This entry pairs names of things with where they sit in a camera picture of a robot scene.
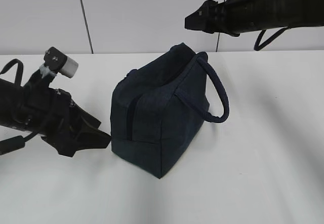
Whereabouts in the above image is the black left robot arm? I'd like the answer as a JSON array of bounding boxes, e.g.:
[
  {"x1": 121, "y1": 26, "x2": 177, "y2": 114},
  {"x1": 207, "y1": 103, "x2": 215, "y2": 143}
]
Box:
[{"x1": 1, "y1": 80, "x2": 111, "y2": 157}]

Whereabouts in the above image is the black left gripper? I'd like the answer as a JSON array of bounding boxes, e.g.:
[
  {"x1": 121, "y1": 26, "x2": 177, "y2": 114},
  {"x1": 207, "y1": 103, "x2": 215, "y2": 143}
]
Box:
[{"x1": 23, "y1": 90, "x2": 111, "y2": 157}]

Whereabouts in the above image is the dark blue fabric bag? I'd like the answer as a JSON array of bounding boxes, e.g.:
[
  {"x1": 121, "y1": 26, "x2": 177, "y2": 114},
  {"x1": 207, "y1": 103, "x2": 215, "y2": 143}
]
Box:
[{"x1": 110, "y1": 43, "x2": 230, "y2": 178}]

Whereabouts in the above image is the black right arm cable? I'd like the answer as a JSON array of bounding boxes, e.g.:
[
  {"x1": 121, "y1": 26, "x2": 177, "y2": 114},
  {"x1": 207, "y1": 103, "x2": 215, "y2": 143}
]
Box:
[{"x1": 254, "y1": 26, "x2": 291, "y2": 52}]

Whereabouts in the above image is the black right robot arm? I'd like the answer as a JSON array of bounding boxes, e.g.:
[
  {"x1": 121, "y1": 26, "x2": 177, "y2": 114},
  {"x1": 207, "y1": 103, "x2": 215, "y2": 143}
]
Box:
[{"x1": 184, "y1": 0, "x2": 323, "y2": 37}]

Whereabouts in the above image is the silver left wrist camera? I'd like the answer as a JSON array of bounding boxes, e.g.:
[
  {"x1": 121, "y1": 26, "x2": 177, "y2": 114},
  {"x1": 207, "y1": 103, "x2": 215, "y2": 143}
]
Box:
[{"x1": 39, "y1": 47, "x2": 78, "y2": 79}]

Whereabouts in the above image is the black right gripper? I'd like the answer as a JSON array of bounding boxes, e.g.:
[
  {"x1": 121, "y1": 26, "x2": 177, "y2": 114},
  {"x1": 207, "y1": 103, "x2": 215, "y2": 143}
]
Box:
[{"x1": 184, "y1": 0, "x2": 240, "y2": 36}]

